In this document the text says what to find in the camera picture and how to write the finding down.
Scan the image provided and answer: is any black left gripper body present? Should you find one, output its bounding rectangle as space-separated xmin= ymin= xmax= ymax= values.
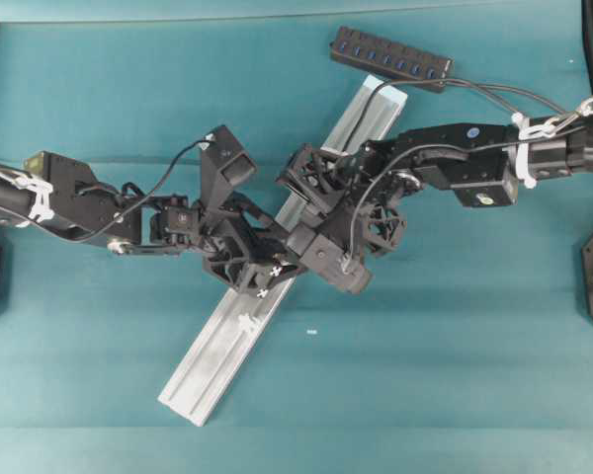
xmin=147 ymin=193 xmax=287 ymax=293

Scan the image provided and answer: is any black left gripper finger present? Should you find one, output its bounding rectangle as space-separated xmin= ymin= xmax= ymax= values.
xmin=271 ymin=256 xmax=306 ymax=284
xmin=242 ymin=274 xmax=276 ymax=299

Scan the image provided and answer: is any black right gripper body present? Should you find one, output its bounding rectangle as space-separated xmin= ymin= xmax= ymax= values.
xmin=277 ymin=142 xmax=408 ymax=260

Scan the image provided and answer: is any black USB cable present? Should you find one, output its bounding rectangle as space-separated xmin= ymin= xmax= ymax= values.
xmin=340 ymin=77 xmax=582 ymax=159

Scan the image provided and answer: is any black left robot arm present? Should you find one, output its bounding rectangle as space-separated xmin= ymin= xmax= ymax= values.
xmin=0 ymin=151 xmax=305 ymax=298

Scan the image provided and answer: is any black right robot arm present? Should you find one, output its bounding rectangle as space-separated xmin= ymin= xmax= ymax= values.
xmin=278 ymin=96 xmax=593 ymax=266

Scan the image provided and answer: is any black USB hub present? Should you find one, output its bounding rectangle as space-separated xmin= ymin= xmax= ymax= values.
xmin=329 ymin=26 xmax=453 ymax=93

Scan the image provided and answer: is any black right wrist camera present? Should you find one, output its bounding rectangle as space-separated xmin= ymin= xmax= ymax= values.
xmin=286 ymin=223 xmax=372 ymax=294

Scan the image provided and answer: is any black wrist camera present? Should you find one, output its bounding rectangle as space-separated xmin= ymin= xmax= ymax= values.
xmin=286 ymin=223 xmax=372 ymax=294
xmin=200 ymin=124 xmax=257 ymax=208

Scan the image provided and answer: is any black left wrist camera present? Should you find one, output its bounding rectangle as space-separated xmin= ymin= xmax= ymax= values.
xmin=200 ymin=124 xmax=257 ymax=208

